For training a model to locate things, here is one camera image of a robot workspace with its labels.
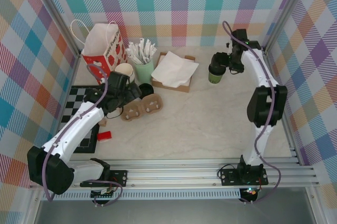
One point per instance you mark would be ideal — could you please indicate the left aluminium frame post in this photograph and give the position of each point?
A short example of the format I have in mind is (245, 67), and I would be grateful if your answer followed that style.
(56, 10)

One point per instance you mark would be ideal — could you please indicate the left black mount plate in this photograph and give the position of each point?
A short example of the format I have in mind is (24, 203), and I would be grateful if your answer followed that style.
(119, 177)

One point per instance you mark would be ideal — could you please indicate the right black mount plate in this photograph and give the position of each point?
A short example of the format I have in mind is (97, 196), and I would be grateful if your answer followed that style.
(229, 176)

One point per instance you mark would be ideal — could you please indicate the small lit controller board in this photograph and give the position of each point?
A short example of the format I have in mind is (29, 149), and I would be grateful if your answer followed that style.
(250, 191)

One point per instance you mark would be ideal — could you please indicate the right aluminium frame post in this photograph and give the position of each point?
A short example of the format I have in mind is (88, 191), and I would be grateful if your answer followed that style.
(287, 10)

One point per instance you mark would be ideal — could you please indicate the black plastic cup lid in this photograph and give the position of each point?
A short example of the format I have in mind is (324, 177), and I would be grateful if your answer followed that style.
(217, 70)
(147, 89)

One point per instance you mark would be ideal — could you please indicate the red block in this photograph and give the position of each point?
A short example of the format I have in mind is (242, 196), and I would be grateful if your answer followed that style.
(104, 136)

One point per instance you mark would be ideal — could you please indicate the brown cardboard cup carrier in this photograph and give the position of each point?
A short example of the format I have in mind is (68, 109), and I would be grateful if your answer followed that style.
(147, 105)

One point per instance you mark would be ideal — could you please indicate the mint green holder cup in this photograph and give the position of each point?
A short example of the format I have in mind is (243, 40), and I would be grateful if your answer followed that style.
(143, 72)

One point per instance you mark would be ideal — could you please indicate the stack of paper cups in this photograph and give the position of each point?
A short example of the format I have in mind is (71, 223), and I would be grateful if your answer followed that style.
(126, 69)

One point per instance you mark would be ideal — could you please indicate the black white checkerboard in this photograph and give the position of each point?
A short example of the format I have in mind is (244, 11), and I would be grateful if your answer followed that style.
(73, 95)

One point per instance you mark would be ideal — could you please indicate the brown cardboard napkin tray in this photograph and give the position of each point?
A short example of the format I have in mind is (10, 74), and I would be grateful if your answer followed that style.
(171, 88)

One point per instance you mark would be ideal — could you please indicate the aluminium table edge rail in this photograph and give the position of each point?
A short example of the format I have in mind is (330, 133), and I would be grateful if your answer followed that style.
(292, 139)

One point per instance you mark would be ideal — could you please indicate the small green circuit board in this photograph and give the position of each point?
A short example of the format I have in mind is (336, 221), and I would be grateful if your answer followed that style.
(104, 193)

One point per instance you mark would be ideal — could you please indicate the aluminium frame post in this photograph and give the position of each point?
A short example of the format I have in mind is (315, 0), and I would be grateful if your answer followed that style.
(287, 10)
(56, 10)

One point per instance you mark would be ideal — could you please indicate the small wooden cube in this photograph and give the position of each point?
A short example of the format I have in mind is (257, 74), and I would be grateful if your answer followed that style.
(103, 122)

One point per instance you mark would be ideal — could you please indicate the white red printed paper bag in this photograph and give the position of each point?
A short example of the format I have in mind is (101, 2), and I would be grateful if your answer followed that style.
(97, 42)

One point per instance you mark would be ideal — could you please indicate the green paper coffee cup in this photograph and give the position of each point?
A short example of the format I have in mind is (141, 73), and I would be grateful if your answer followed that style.
(216, 78)

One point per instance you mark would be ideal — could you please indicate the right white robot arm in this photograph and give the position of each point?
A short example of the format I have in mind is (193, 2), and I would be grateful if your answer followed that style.
(259, 68)

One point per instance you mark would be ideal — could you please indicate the black mount plate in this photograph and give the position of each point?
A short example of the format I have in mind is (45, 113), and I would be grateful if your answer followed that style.
(229, 176)
(119, 177)

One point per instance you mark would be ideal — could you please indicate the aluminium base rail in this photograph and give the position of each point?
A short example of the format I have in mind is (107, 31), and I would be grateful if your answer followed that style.
(171, 176)

